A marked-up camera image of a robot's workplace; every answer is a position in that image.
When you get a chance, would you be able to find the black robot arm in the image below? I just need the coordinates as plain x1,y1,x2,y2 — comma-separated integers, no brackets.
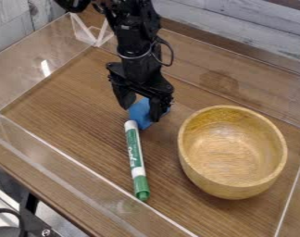
54,0,175,122

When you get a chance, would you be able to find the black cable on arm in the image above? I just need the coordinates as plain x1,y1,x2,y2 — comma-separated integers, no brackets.
148,36,175,68

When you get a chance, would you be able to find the black metal table frame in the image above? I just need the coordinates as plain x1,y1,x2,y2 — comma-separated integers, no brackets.
19,192,55,237

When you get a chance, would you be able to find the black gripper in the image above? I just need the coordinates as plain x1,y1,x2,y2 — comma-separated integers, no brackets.
106,54,174,122

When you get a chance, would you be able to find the green white marker pen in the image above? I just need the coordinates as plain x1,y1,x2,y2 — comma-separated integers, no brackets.
124,120,150,202

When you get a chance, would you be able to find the black cable lower left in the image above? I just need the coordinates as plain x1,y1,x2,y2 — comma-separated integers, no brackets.
0,208,25,237

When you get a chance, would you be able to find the clear acrylic tray wall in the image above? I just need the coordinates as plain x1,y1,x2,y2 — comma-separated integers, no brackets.
0,13,300,237

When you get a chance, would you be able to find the brown wooden bowl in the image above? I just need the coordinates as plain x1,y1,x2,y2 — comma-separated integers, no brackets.
176,106,289,200

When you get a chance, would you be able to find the blue rectangular block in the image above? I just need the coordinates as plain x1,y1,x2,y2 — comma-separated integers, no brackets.
127,98,154,130

